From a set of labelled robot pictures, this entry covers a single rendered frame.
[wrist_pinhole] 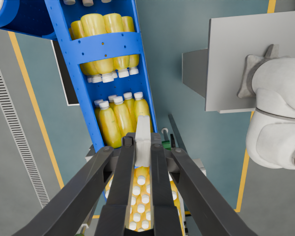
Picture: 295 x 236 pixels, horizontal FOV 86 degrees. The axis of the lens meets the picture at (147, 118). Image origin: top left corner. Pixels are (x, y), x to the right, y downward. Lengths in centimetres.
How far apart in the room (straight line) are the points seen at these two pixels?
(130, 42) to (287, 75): 49
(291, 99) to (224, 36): 33
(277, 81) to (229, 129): 150
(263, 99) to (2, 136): 262
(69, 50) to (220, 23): 56
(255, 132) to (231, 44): 36
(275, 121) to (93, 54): 63
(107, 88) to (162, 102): 108
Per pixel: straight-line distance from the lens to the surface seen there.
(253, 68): 80
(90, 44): 52
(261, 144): 70
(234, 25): 79
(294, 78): 64
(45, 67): 205
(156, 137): 17
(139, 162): 16
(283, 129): 67
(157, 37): 174
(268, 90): 69
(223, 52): 77
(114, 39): 52
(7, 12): 94
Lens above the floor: 173
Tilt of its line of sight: 70 degrees down
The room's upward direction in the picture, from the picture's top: 178 degrees counter-clockwise
